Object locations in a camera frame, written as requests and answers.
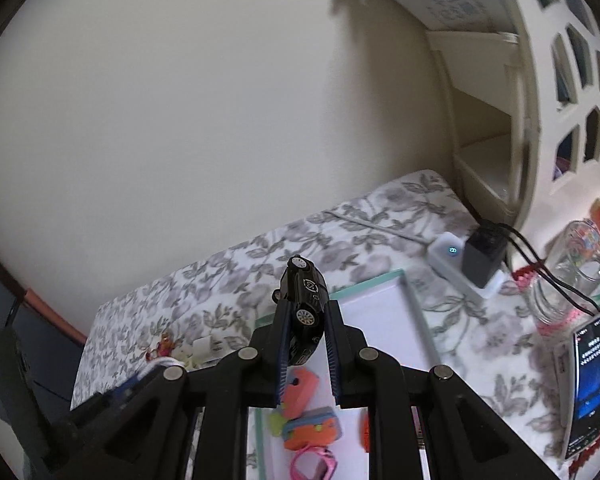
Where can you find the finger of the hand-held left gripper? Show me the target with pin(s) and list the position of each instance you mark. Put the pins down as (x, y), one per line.
(127, 389)

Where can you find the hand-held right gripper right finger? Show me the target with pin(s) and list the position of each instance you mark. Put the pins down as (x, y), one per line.
(333, 355)

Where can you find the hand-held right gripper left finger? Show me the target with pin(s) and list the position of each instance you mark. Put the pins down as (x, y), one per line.
(281, 355)

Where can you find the coral phone-shaped toy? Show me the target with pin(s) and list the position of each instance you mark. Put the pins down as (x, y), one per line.
(302, 390)

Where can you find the teal-rimmed white tray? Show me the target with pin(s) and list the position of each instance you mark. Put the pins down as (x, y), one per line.
(375, 310)

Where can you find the black toy car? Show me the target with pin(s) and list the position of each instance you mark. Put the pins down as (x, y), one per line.
(305, 290)

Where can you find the yellow-green small toy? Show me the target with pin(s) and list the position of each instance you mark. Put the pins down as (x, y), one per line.
(277, 424)

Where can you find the blue and orange toy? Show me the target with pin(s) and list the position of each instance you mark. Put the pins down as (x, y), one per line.
(312, 432)

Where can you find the red and white small tube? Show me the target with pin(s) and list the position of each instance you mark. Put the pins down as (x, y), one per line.
(365, 432)

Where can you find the pink toy watch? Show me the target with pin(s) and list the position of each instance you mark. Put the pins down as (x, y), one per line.
(312, 465)

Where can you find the pink and orange toy figure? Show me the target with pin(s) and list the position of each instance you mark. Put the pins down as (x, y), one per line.
(164, 346)

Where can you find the dark cabinet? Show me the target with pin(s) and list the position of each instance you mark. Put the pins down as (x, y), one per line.
(0, 300)

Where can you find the grey floral bedsheet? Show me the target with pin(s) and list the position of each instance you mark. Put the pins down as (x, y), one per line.
(380, 225)

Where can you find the white charging hub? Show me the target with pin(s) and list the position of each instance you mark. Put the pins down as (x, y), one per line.
(442, 255)

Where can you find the black power adapter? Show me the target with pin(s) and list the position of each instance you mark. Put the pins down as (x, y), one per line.
(482, 257)

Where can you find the clear glass jar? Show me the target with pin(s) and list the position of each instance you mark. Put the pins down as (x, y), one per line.
(565, 280)

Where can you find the black smartphone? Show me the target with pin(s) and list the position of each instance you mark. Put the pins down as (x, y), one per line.
(587, 385)

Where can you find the white lattice storage shelf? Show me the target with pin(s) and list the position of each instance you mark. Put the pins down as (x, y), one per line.
(530, 85)

